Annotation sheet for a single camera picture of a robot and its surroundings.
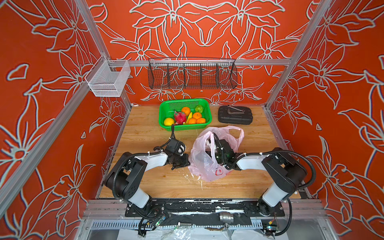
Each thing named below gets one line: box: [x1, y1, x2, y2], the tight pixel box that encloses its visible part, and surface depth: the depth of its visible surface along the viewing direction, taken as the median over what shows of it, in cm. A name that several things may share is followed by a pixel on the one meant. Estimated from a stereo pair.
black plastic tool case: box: [218, 105, 253, 125], surface depth 109 cm
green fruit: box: [195, 104, 204, 113], surface depth 112 cm
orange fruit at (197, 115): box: [192, 112, 202, 120], surface depth 109 cm
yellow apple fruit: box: [164, 117, 175, 126], surface depth 105 cm
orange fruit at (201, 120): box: [196, 118, 206, 124], surface depth 106 cm
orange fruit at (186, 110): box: [181, 106, 191, 116], surface depth 112 cm
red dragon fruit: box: [174, 111, 187, 125], surface depth 105 cm
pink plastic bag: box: [188, 125, 245, 181], surface depth 80 cm
